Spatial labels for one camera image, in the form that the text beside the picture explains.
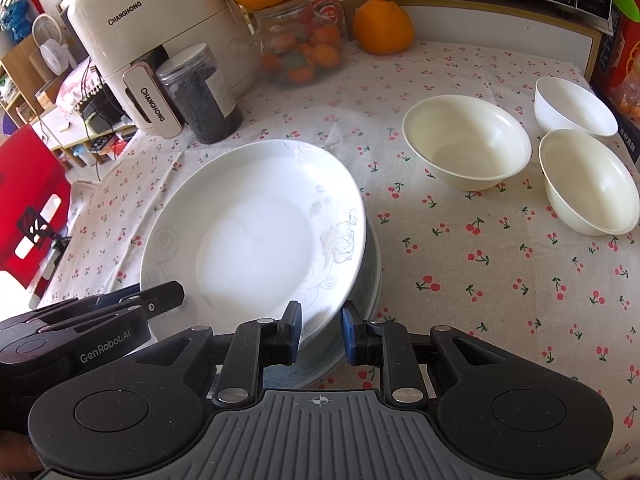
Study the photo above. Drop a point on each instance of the pile of kumquats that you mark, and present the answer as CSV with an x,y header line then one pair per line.
x,y
310,57

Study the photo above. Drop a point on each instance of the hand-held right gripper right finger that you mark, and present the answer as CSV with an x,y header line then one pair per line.
x,y
348,332

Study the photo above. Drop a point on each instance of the clear jar of dark grains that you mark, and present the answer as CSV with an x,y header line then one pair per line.
x,y
200,105

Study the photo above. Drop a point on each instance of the pink lace cloth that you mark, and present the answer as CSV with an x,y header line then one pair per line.
x,y
75,90

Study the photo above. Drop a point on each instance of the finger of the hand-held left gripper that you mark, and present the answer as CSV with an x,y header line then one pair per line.
x,y
100,322
160,295

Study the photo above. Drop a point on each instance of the white bowl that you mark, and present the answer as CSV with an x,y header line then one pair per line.
x,y
575,105

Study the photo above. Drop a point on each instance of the cherry print tablecloth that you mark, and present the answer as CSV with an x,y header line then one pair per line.
x,y
450,260

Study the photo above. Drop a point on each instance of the cream air fryer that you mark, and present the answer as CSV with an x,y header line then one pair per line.
x,y
165,25

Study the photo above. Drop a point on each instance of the wooden shelf unit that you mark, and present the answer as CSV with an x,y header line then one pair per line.
x,y
20,85

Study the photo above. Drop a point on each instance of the cream bowl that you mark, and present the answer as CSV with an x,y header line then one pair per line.
x,y
465,145
590,185

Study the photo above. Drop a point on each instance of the black box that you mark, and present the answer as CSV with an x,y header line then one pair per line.
x,y
102,110

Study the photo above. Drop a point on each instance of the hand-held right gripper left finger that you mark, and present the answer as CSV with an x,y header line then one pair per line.
x,y
296,330

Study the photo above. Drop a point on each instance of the green plastic item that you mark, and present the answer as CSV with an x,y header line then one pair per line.
x,y
627,0

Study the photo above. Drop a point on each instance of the white floral plate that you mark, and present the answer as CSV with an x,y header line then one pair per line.
x,y
250,240

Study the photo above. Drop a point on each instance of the white desk fan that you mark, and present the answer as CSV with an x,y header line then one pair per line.
x,y
55,57

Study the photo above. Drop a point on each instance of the red gift box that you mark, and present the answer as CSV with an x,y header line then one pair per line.
x,y
617,55

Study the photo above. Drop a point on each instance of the red chair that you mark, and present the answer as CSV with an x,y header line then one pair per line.
x,y
35,175

